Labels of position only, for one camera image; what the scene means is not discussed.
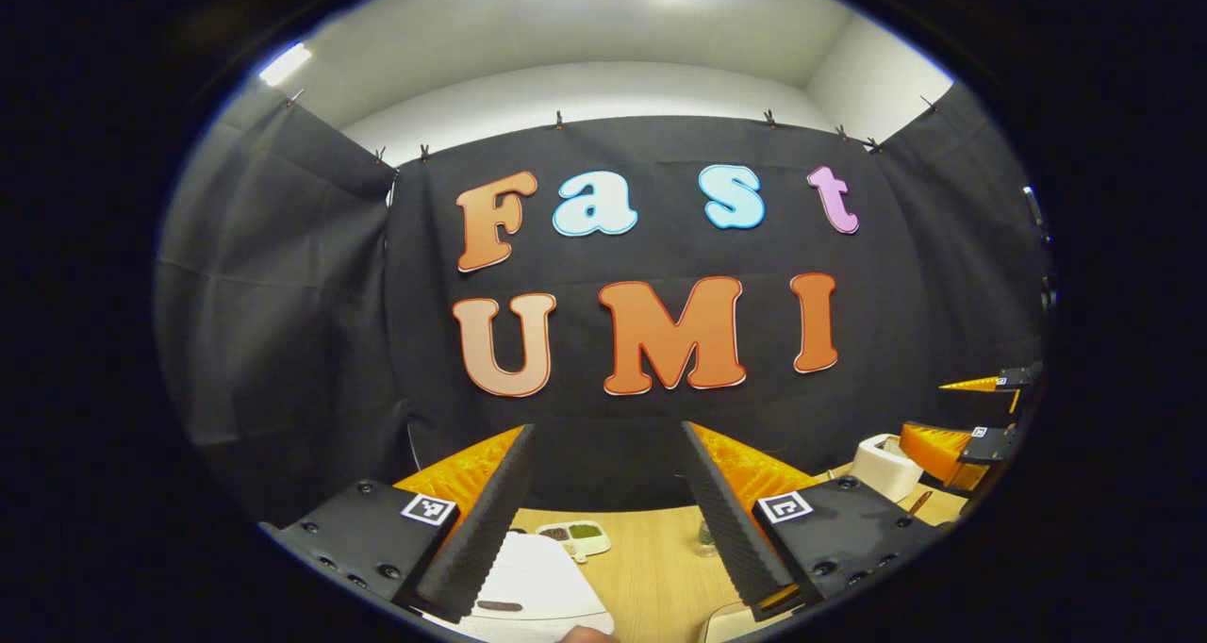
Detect row of black cloth clips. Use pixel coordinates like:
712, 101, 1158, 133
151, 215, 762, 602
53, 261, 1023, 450
283, 87, 939, 165

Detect ceiling light strip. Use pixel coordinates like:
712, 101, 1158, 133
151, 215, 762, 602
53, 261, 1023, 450
257, 41, 314, 88

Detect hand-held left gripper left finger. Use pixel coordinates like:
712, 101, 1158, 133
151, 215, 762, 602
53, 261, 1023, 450
259, 423, 538, 625

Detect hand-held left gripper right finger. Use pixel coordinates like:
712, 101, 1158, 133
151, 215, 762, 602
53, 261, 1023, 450
681, 421, 953, 623

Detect white rice cooker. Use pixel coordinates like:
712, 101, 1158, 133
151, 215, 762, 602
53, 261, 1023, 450
420, 530, 616, 643

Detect white divided bean dish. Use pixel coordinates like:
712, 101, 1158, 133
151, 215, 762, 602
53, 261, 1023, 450
536, 520, 612, 564

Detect white toaster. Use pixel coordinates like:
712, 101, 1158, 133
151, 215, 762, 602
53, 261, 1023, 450
852, 433, 925, 503

